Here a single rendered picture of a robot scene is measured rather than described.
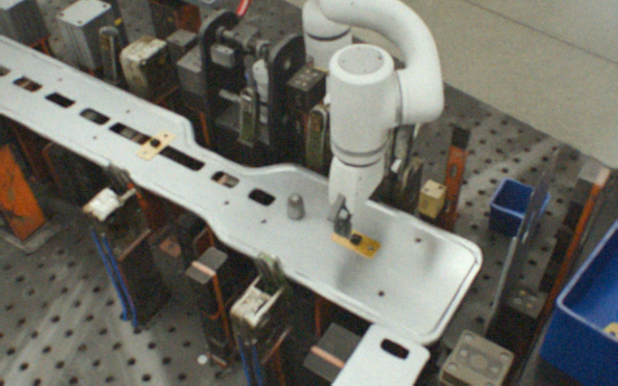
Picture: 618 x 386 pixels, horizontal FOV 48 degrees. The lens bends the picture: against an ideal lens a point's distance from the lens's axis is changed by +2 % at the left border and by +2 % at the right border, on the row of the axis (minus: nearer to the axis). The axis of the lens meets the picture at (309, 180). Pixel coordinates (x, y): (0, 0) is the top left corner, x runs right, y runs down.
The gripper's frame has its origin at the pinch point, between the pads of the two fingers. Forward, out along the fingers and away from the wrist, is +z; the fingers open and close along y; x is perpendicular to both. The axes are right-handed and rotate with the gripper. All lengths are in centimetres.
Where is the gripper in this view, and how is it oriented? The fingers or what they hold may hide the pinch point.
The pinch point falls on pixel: (357, 213)
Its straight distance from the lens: 112.6
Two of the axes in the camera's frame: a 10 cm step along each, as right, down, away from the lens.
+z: 0.4, 6.8, 7.4
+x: 8.3, 3.8, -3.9
